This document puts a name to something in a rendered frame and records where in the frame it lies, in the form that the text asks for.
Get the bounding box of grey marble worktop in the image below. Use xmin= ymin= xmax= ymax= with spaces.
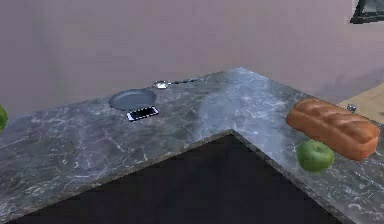
xmin=0 ymin=66 xmax=384 ymax=224

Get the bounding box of black and white phone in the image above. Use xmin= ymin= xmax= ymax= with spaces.
xmin=126 ymin=105 xmax=160 ymax=123

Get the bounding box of grey round plate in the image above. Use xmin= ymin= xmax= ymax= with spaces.
xmin=108 ymin=88 xmax=157 ymax=112

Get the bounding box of green apple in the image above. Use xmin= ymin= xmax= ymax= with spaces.
xmin=296 ymin=139 xmax=335 ymax=173

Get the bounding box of brown bread loaf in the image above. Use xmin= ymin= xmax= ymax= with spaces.
xmin=285 ymin=97 xmax=381 ymax=162

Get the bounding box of green round fruit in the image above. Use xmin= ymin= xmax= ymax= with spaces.
xmin=0 ymin=104 xmax=9 ymax=132

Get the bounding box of silver spoon with black handle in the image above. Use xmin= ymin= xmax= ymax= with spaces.
xmin=152 ymin=78 xmax=198 ymax=90

